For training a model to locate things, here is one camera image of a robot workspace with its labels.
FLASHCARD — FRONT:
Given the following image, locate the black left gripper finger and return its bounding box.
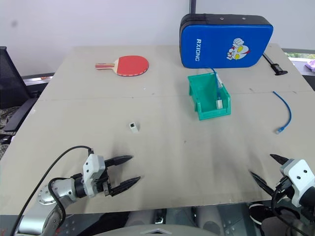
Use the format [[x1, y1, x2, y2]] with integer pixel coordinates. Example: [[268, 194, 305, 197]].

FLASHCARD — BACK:
[[104, 155, 134, 171], [109, 176, 142, 197]]

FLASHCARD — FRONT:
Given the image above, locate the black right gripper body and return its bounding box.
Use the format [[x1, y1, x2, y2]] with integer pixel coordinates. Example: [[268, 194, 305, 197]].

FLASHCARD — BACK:
[[275, 175, 296, 200]]

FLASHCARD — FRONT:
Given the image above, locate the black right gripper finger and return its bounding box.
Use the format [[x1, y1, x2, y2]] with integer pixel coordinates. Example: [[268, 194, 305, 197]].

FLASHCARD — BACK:
[[249, 171, 277, 197], [269, 153, 289, 168]]

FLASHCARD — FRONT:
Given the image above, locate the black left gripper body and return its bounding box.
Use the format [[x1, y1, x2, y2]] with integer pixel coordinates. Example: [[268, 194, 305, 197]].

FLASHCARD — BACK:
[[94, 167, 113, 197]]

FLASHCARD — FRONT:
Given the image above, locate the black shoe white sole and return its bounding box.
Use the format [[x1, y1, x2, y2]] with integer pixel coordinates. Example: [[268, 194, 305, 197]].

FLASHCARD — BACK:
[[248, 202, 272, 225]]

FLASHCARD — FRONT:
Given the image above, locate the dark rounded shape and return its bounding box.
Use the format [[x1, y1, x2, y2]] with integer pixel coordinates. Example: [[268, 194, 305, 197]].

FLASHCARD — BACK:
[[260, 206, 302, 236]]

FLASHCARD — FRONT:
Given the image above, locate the green plastic bin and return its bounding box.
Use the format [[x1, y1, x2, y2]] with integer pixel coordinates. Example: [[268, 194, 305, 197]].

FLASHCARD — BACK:
[[187, 72, 232, 121]]

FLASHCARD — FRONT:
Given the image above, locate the black clamp bar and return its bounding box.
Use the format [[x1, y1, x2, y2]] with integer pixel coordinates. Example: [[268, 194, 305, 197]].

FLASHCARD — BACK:
[[261, 52, 288, 76]]

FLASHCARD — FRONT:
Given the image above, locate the red table tennis paddle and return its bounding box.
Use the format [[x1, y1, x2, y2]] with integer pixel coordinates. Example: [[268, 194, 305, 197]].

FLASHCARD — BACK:
[[94, 55, 150, 77]]

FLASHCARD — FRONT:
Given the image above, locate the pink crumpled object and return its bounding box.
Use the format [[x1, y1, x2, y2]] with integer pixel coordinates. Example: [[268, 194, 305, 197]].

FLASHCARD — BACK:
[[304, 59, 315, 73]]

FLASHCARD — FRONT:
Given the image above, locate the black office chair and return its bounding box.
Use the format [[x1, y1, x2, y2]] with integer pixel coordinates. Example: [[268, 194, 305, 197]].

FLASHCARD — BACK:
[[0, 46, 39, 145]]

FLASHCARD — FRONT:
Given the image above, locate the blue RXIONG kick pad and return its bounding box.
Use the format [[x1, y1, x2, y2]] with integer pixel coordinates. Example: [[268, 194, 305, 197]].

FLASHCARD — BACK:
[[179, 13, 274, 69]]

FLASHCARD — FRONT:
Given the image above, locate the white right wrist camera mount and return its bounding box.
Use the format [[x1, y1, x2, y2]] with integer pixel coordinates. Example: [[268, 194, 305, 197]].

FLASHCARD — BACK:
[[280, 158, 315, 207]]

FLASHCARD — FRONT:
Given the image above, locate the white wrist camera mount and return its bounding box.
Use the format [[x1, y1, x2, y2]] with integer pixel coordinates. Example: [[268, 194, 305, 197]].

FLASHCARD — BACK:
[[280, 158, 315, 207], [82, 154, 106, 198]]

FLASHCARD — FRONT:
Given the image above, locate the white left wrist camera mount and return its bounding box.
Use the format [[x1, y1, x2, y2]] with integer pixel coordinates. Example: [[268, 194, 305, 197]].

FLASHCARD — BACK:
[[82, 154, 106, 198]]

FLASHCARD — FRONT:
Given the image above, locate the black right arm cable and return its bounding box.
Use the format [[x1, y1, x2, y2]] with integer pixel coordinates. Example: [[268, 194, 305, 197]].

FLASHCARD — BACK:
[[270, 177, 311, 236]]

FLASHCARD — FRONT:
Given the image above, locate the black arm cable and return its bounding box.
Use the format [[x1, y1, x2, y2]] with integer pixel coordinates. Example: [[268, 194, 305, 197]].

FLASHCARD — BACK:
[[14, 146, 95, 236], [270, 177, 311, 236]]

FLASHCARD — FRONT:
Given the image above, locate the loose blue Ethernet cable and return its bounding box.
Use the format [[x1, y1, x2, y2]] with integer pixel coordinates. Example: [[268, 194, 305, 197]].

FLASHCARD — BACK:
[[272, 91, 292, 135]]

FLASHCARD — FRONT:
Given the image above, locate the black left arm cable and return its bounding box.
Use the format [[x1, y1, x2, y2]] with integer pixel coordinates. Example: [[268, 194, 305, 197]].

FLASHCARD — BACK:
[[14, 146, 95, 236]]

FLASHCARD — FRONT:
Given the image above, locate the blue Ethernet cable with coupler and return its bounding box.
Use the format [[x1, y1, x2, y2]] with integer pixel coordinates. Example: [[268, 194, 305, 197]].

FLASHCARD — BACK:
[[208, 67, 223, 102]]

